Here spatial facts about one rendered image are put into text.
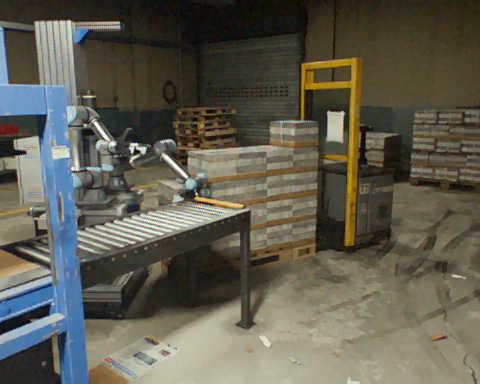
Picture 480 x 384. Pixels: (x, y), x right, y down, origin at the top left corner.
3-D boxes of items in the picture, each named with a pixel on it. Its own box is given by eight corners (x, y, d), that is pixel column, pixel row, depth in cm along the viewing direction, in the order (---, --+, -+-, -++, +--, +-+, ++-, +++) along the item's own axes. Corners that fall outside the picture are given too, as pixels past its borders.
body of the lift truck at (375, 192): (309, 234, 500) (311, 164, 485) (345, 227, 528) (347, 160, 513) (356, 252, 442) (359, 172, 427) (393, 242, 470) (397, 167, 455)
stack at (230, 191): (160, 273, 393) (156, 180, 377) (268, 249, 453) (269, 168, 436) (179, 288, 360) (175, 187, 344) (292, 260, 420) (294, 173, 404)
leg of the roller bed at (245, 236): (244, 321, 306) (244, 226, 293) (251, 324, 303) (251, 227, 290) (239, 324, 302) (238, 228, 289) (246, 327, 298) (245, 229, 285)
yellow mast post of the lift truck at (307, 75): (298, 228, 493) (301, 63, 459) (304, 226, 498) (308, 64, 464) (303, 230, 486) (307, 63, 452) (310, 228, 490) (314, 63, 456)
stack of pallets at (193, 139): (207, 158, 1152) (206, 107, 1127) (237, 161, 1100) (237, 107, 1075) (172, 165, 1045) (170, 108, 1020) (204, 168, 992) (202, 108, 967)
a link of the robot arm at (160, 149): (151, 138, 332) (197, 183, 322) (160, 137, 342) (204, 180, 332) (144, 150, 336) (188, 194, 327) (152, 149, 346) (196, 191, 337)
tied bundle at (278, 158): (243, 171, 421) (243, 146, 416) (268, 168, 436) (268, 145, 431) (266, 177, 389) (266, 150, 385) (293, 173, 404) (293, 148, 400)
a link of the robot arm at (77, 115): (94, 187, 301) (88, 105, 291) (77, 191, 288) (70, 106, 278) (81, 186, 307) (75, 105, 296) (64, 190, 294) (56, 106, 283)
